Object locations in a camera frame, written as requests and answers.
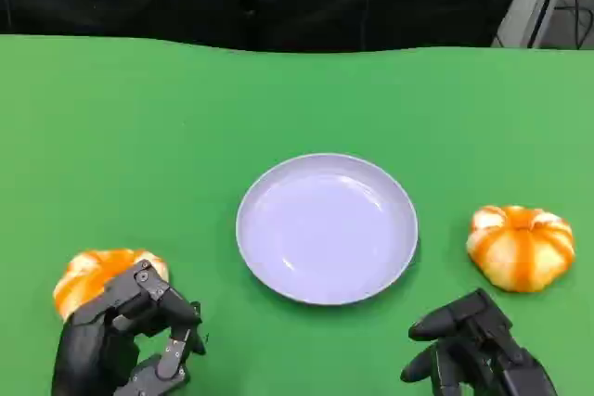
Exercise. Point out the grey metal frame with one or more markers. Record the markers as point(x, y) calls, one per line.
point(529, 11)

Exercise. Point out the green table cloth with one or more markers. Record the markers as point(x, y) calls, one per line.
point(139, 136)

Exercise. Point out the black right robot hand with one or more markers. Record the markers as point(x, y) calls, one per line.
point(482, 335)

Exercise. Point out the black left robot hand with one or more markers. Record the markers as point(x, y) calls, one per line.
point(93, 345)

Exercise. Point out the lilac plate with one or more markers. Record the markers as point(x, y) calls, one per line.
point(327, 229)

